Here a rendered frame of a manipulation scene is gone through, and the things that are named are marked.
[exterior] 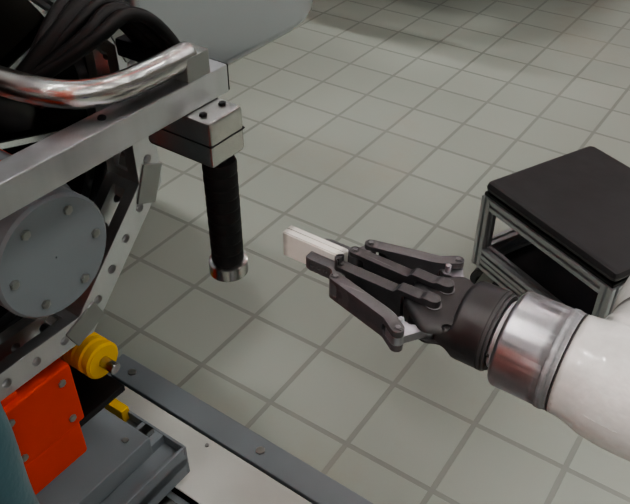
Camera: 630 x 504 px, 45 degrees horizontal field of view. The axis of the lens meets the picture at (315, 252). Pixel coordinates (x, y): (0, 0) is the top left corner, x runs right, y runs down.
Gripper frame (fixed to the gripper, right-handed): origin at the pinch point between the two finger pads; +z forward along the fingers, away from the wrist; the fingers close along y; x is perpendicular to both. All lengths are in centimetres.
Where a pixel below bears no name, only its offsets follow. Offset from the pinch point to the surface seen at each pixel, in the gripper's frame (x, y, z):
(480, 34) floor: -83, 253, 90
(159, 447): -68, 6, 40
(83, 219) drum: 4.2, -13.1, 18.0
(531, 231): -53, 88, 4
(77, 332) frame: -22.7, -8.4, 32.2
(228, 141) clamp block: 9.1, 0.0, 10.5
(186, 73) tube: 16.0, -1.4, 13.8
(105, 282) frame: -18.5, -2.3, 32.5
